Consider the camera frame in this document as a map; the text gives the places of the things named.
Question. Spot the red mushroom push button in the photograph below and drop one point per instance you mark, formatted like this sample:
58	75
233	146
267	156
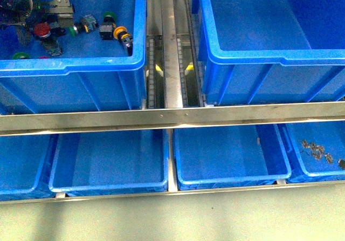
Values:
42	31

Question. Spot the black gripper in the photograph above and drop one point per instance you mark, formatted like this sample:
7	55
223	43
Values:
15	12

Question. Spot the green push button front left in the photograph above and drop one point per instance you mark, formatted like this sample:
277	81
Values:
20	55

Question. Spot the green push button right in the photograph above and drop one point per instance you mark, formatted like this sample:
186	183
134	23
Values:
107	27

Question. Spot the green push button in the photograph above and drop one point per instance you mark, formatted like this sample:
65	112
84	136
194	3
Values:
64	11
20	55
86	24
107	27

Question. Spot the lower blue bin with parts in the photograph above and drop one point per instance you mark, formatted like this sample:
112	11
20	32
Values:
292	133

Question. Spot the blue empty target bin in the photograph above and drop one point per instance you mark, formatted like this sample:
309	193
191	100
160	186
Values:
271	51

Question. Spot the blue source bin with buttons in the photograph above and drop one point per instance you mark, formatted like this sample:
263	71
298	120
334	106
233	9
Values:
90	75

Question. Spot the green push button centre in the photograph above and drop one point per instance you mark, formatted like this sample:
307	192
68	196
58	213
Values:
86	24

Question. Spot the lower blue bin centre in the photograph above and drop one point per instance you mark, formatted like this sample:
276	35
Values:
230	156

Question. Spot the lower blue bin far left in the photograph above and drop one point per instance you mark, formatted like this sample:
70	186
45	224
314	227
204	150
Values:
26	163

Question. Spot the yellow flat push button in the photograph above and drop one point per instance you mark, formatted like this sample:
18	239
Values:
123	36

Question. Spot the steel rack front rail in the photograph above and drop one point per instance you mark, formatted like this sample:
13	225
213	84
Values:
170	118

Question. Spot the white roller track strip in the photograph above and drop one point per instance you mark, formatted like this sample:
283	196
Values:
151	88

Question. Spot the small dark metal parts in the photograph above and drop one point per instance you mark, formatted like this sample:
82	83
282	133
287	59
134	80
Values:
322	156

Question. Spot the steel rack centre divider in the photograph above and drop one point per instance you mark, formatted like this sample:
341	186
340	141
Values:
172	79

